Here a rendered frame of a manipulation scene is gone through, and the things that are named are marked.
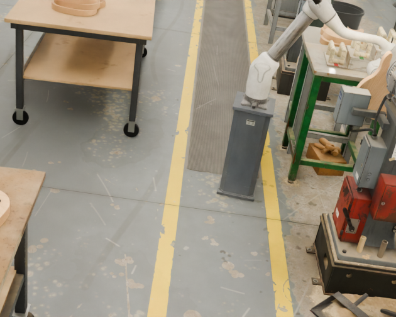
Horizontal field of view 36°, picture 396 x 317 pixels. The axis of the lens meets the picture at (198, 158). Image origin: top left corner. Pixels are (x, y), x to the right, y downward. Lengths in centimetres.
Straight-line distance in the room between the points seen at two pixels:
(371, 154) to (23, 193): 186
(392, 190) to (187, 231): 134
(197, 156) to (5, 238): 266
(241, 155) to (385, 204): 119
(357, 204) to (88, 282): 157
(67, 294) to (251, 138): 162
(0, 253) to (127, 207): 192
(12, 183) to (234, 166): 199
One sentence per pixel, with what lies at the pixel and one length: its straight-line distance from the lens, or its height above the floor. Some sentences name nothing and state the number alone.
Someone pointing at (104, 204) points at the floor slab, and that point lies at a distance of 412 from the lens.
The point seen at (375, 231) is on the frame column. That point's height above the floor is 40.
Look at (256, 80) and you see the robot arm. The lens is 402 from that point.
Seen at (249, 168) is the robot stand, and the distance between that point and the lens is 425.
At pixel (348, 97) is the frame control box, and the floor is 109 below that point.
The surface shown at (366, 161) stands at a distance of 345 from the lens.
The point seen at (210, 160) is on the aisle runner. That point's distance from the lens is 477.
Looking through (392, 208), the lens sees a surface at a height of 65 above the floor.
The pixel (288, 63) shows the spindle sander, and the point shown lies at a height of 29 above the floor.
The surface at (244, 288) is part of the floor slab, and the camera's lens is 362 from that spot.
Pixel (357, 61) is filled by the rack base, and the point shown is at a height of 100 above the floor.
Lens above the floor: 235
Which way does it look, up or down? 30 degrees down
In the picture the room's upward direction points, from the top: 9 degrees clockwise
